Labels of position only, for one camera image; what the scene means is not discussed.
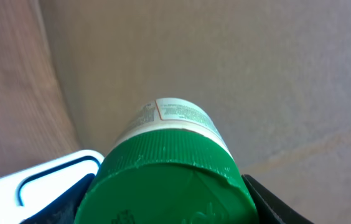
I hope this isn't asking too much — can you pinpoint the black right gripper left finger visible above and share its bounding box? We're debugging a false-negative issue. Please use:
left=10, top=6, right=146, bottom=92
left=21, top=174, right=95, bottom=224

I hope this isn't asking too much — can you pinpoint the white barcode scanner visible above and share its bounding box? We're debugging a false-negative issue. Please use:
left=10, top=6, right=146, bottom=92
left=0, top=150, right=104, bottom=223

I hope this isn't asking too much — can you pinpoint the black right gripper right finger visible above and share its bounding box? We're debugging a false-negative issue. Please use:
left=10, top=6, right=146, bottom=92
left=241, top=174, right=313, bottom=224

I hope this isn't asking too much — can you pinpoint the green lid jar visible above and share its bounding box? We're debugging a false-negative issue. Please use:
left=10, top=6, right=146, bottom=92
left=75, top=98, right=259, bottom=223

